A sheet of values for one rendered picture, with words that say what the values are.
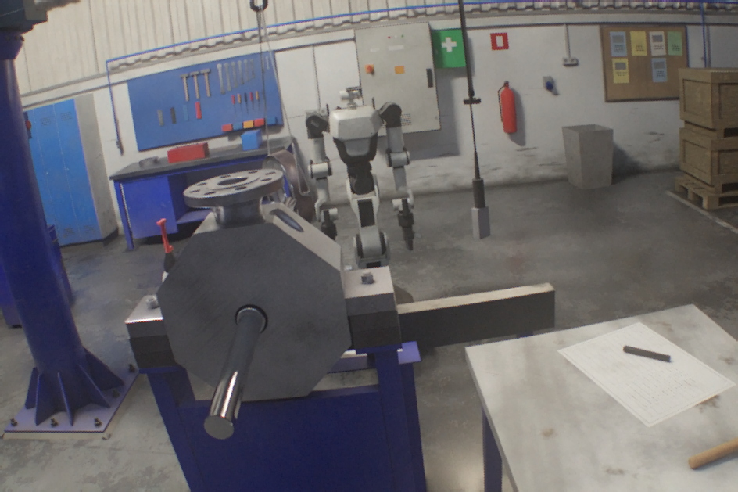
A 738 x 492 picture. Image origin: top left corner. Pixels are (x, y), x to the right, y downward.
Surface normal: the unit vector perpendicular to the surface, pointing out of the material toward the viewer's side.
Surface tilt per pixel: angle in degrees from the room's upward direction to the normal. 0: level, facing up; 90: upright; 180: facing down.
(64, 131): 90
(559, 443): 0
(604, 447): 0
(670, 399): 0
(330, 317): 90
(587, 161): 93
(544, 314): 90
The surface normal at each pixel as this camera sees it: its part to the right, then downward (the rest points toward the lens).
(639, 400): -0.11, -0.94
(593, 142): 0.14, 0.35
